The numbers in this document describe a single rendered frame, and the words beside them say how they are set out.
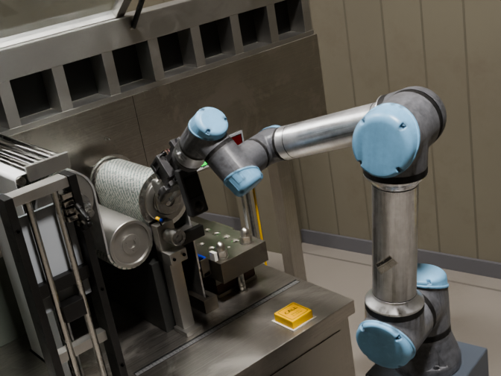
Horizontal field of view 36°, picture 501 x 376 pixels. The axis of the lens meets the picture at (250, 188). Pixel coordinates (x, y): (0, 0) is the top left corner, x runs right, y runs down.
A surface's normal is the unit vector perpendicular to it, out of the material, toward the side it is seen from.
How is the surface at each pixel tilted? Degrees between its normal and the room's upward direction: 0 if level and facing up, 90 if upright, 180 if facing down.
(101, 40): 90
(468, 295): 0
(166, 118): 90
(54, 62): 90
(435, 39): 90
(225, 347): 0
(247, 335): 0
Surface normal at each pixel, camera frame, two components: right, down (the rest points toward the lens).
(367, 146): -0.56, 0.26
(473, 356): -0.16, -0.92
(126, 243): 0.64, 0.18
